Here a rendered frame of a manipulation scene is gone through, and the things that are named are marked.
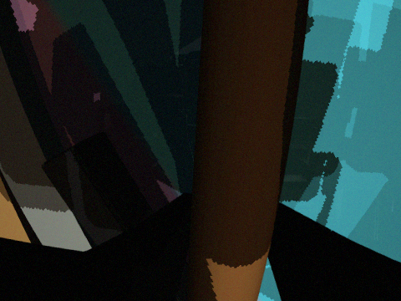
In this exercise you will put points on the orange-brown bar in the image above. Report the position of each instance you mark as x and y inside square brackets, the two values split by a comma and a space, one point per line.
[13, 223]

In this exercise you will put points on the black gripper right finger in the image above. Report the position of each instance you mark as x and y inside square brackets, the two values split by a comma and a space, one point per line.
[312, 263]

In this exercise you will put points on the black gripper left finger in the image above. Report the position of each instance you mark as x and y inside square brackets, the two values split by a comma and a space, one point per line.
[142, 264]

